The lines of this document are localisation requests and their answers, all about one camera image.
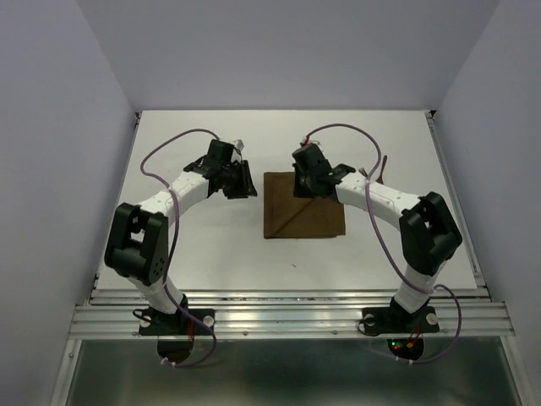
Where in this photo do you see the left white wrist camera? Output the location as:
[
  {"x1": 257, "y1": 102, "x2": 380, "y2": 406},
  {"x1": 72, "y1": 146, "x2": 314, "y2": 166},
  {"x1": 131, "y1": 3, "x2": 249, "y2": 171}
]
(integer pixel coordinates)
[{"x1": 231, "y1": 139, "x2": 244, "y2": 156}]

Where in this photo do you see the brown wooden spoon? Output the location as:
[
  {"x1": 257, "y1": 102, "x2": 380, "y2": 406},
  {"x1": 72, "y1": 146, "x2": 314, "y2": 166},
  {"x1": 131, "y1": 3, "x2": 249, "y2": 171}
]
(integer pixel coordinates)
[{"x1": 376, "y1": 155, "x2": 388, "y2": 184}]

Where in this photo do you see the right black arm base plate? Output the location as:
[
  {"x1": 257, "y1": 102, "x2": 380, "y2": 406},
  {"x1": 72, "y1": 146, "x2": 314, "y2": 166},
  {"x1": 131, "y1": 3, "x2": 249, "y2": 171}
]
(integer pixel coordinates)
[{"x1": 357, "y1": 306, "x2": 440, "y2": 337}]

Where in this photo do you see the brown cloth napkin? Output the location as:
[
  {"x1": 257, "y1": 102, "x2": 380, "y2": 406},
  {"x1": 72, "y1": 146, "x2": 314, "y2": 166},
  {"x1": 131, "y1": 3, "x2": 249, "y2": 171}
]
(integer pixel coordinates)
[{"x1": 263, "y1": 172, "x2": 346, "y2": 239}]

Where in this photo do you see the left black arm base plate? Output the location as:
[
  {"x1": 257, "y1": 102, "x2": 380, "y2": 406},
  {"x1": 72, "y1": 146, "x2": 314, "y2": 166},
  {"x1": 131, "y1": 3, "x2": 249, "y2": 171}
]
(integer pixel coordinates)
[{"x1": 132, "y1": 307, "x2": 216, "y2": 337}]

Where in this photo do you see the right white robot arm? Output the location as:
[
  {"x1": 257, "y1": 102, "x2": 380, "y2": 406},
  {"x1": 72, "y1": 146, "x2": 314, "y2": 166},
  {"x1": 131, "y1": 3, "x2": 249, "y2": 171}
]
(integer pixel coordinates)
[{"x1": 292, "y1": 143, "x2": 462, "y2": 330}]

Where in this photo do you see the aluminium front rail frame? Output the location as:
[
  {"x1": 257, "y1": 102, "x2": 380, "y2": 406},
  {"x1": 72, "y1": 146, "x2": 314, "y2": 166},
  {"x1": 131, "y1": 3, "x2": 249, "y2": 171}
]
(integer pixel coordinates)
[{"x1": 51, "y1": 285, "x2": 532, "y2": 405}]

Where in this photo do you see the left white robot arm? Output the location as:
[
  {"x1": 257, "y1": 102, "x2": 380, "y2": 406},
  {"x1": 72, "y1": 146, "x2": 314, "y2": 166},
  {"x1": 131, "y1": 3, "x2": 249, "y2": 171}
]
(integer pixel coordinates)
[{"x1": 104, "y1": 140, "x2": 257, "y2": 333}]

